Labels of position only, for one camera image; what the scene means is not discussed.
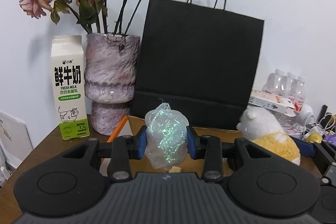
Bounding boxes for iridescent plastic bag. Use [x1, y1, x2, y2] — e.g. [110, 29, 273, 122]
[145, 103, 189, 170]

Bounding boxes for yellow white plush toy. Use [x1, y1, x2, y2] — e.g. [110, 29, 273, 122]
[237, 107, 301, 165]

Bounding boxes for yellow green apple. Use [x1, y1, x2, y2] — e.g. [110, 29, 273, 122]
[306, 132, 323, 143]

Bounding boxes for red cardboard box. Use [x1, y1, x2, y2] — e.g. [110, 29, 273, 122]
[101, 114, 324, 177]

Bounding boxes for purple tissue pack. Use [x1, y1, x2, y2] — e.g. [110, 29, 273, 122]
[323, 134, 336, 145]

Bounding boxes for white round desk device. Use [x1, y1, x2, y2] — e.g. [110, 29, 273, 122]
[297, 104, 315, 128]

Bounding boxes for black charger plug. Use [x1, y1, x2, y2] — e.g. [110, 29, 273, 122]
[317, 105, 327, 123]

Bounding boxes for right water bottle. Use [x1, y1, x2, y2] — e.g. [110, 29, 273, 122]
[293, 76, 306, 113]

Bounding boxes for white pink flat carton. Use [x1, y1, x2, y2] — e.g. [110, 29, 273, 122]
[248, 89, 297, 117]

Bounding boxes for middle water bottle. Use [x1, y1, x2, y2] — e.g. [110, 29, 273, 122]
[280, 72, 297, 102]

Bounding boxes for purple textured vase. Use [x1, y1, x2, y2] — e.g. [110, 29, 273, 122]
[84, 33, 140, 135]

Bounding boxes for black paper bag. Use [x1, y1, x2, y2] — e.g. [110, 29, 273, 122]
[130, 0, 264, 130]

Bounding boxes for milk carton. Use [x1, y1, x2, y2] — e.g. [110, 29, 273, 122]
[51, 35, 90, 140]

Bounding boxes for white charger cables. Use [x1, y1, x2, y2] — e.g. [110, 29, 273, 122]
[301, 112, 336, 142]

